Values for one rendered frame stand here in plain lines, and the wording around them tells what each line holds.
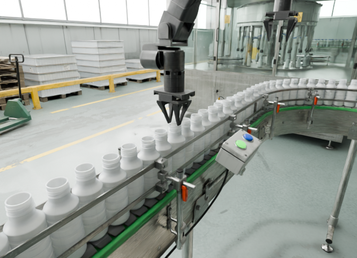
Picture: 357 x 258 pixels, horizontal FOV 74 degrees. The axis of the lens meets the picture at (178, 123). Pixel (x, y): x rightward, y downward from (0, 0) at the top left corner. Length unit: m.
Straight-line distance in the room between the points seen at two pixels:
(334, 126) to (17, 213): 1.70
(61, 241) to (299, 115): 1.49
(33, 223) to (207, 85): 3.69
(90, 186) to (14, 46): 7.50
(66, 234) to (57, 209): 0.05
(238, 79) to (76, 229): 3.44
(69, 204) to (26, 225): 0.07
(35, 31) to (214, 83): 5.73
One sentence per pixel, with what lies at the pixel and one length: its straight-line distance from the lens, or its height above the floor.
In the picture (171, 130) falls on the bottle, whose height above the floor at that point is 1.15.
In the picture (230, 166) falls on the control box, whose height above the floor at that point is 1.05.
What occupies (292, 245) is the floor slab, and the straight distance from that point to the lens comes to 2.08.
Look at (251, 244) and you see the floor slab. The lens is 1.99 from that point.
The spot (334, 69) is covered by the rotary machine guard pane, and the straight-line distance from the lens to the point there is 3.50.
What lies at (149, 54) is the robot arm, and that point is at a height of 1.36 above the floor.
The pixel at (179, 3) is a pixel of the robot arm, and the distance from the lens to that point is 0.61.
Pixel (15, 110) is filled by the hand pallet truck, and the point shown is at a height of 0.23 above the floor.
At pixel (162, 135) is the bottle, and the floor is 1.16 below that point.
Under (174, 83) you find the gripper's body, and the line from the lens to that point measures 0.63.
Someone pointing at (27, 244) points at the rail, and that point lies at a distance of 0.46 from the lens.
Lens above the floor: 1.40
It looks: 20 degrees down
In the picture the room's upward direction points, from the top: straight up
